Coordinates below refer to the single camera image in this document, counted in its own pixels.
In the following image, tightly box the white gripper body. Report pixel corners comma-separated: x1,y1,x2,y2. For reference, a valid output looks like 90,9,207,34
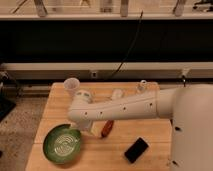
70,121,93,134

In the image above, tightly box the green ceramic bowl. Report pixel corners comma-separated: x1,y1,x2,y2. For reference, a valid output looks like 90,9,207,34
43,124,81,164

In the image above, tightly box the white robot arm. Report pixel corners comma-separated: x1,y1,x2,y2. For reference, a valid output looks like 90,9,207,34
68,84,213,171

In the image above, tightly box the brown oblong sweet potato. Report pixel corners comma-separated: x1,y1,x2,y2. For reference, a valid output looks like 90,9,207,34
101,120,114,138

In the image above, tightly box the small white packet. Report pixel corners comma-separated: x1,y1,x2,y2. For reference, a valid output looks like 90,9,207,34
111,89,124,100

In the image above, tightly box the translucent plastic cup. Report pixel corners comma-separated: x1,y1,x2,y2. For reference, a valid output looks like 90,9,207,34
63,78,80,97

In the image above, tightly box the black smartphone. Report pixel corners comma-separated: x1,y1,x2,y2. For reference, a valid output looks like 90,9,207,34
124,137,149,163

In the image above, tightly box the clear glass jar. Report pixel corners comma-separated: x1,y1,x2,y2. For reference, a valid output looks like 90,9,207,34
136,80,148,93

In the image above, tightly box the white wall outlet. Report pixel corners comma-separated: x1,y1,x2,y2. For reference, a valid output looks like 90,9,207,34
91,71,98,79

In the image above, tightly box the black hanging cable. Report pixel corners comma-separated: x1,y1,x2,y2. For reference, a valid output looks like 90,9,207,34
107,10,145,80

